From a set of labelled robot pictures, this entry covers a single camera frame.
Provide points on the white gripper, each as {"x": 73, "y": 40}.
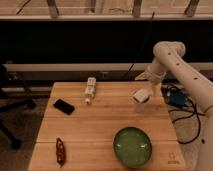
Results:
{"x": 141, "y": 97}

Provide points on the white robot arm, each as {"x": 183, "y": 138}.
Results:
{"x": 168, "y": 57}

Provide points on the black rectangular sponge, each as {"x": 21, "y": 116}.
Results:
{"x": 64, "y": 106}

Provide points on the blue electronics box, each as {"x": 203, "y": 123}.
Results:
{"x": 177, "y": 99}

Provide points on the white plastic bottle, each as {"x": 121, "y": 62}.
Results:
{"x": 90, "y": 89}

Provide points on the red chili pepper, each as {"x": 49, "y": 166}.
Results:
{"x": 60, "y": 152}

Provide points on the thin black rod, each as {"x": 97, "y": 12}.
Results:
{"x": 142, "y": 46}

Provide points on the black office chair base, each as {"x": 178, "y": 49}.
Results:
{"x": 5, "y": 78}

